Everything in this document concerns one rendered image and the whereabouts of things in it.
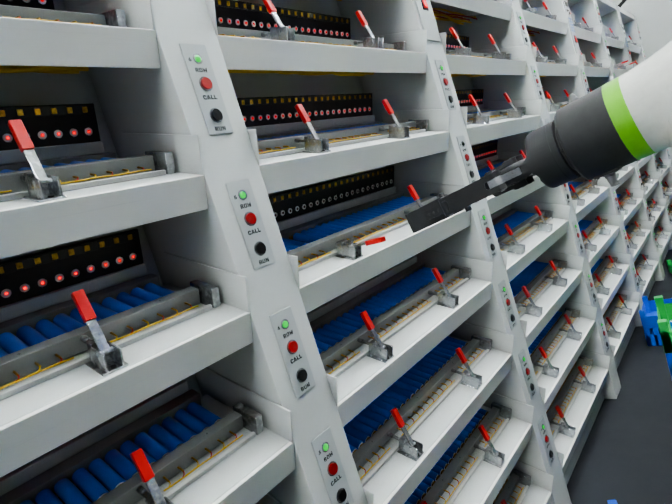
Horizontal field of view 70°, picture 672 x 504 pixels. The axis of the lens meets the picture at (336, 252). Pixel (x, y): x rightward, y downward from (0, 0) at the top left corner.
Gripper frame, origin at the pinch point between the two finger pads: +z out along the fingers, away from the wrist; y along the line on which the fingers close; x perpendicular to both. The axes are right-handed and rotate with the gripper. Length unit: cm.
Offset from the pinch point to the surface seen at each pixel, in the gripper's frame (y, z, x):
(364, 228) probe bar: 11.1, 21.9, 3.3
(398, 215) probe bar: 24.1, 22.1, 3.2
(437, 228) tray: 27.7, 16.9, -2.9
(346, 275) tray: -4.3, 17.3, -3.2
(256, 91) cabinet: 7.9, 29.6, 38.2
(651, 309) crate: 181, 25, -80
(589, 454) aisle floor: 79, 33, -88
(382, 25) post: 45, 17, 47
